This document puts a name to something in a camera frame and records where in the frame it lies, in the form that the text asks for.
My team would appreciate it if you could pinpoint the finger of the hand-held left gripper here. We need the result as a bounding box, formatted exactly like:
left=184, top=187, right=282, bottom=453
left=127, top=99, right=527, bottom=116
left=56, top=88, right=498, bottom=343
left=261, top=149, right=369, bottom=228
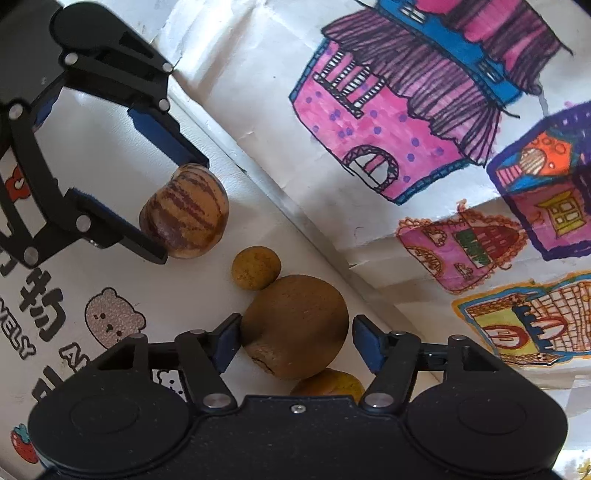
left=64, top=36, right=209, bottom=169
left=0, top=103, right=169, bottom=270

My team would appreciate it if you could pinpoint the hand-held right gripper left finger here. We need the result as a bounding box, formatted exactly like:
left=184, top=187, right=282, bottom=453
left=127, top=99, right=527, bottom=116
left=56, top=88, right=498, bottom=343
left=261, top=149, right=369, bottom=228
left=92, top=313, right=243, bottom=412

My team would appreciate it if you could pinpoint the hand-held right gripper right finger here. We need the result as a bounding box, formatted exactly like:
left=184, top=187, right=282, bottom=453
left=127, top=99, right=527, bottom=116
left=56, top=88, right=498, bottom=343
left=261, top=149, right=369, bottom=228
left=352, top=315, right=508, bottom=412

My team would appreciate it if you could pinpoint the brown-orange mango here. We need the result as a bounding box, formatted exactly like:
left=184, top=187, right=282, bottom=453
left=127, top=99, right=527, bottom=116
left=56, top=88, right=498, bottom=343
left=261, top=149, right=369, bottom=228
left=290, top=368, right=366, bottom=402

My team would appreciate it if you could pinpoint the brown kiwi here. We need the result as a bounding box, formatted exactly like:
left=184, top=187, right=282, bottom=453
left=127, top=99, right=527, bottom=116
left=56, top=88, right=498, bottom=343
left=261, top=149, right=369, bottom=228
left=240, top=274, right=350, bottom=380

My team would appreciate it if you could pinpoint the dark striped pepino melon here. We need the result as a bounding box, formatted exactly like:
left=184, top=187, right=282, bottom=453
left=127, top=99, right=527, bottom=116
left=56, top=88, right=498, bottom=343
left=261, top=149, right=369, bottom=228
left=139, top=162, right=228, bottom=260

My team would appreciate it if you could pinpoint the small brown longan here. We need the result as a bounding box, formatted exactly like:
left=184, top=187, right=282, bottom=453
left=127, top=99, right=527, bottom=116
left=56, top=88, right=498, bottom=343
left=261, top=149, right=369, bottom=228
left=232, top=247, right=282, bottom=292

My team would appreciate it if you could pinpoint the white printed tablecloth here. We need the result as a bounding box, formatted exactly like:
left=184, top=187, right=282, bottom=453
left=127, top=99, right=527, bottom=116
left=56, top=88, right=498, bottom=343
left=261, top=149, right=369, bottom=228
left=0, top=85, right=444, bottom=477

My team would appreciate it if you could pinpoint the houses drawing paper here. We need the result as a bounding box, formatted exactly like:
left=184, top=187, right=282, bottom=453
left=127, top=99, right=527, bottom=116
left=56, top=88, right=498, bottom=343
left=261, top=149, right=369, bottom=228
left=151, top=0, right=591, bottom=418

